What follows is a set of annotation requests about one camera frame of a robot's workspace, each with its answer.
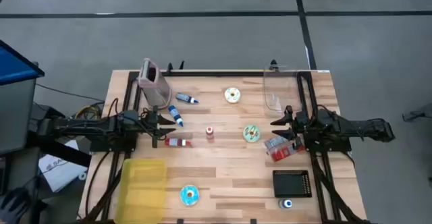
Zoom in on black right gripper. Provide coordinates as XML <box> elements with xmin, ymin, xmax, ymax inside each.
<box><xmin>269</xmin><ymin>105</ymin><xmax>308</xmax><ymax>143</ymax></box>

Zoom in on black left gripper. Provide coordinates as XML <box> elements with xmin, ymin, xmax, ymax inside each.
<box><xmin>141</xmin><ymin>105</ymin><xmax>177</xmax><ymax>150</ymax></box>

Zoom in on green frosted toy donut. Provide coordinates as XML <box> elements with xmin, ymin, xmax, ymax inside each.
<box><xmin>242</xmin><ymin>124</ymin><xmax>261</xmax><ymax>143</ymax></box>

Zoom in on white sprinkled toy donut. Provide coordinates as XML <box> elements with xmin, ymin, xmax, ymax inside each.
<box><xmin>224</xmin><ymin>87</ymin><xmax>242</xmax><ymax>104</ymax></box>

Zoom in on blue frosted toy donut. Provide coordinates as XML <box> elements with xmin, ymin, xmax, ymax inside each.
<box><xmin>180</xmin><ymin>185</ymin><xmax>200</xmax><ymax>206</ymax></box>

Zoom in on red and grey package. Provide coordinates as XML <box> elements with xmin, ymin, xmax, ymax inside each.
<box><xmin>264</xmin><ymin>136</ymin><xmax>305</xmax><ymax>163</ymax></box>

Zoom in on clear plastic bin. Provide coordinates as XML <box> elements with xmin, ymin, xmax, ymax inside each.
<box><xmin>263</xmin><ymin>64</ymin><xmax>303</xmax><ymax>117</ymax></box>

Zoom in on black perforated tray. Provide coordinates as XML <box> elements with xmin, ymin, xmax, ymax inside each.
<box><xmin>272</xmin><ymin>169</ymin><xmax>313</xmax><ymax>198</ymax></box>

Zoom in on white paper bag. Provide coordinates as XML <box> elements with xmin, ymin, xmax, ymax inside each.
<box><xmin>38</xmin><ymin>139</ymin><xmax>89</xmax><ymax>194</ymax></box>

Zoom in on black floor box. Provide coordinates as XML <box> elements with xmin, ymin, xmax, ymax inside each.
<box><xmin>29</xmin><ymin>102</ymin><xmax>67</xmax><ymax>136</ymax></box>

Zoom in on black equipment base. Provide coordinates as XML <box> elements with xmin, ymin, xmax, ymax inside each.
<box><xmin>402</xmin><ymin>102</ymin><xmax>432</xmax><ymax>122</ymax></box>

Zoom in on grey cart with blue top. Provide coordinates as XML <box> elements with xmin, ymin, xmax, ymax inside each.
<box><xmin>0</xmin><ymin>40</ymin><xmax>45</xmax><ymax>156</ymax></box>

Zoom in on person's hand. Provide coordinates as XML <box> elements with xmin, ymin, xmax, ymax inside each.
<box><xmin>0</xmin><ymin>187</ymin><xmax>32</xmax><ymax>224</ymax></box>

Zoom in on black floor cable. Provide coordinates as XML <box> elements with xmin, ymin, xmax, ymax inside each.
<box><xmin>35</xmin><ymin>83</ymin><xmax>106</xmax><ymax>103</ymax></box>

